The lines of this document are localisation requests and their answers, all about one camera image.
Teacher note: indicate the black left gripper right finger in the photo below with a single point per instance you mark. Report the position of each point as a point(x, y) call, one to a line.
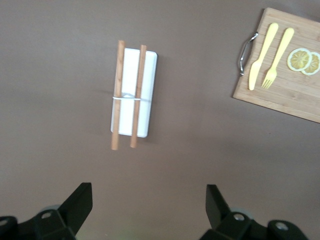
point(232, 227)

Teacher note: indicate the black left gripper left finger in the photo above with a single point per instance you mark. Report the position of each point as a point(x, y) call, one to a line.
point(62, 222)

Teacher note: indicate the bamboo cutting board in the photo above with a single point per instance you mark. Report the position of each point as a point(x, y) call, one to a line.
point(287, 100)

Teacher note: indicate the brown wooden rod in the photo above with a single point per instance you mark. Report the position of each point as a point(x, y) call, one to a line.
point(118, 87)
point(138, 87)

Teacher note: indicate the white rectangular tray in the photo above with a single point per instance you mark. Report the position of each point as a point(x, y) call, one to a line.
point(146, 87)

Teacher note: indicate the yellow plastic fork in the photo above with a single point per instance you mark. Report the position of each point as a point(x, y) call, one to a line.
point(280, 55)

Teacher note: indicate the lemon slice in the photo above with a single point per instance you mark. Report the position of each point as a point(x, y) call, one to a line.
point(298, 60)
point(313, 67)

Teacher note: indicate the yellow plastic knife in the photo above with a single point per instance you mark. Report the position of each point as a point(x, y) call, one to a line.
point(263, 50)

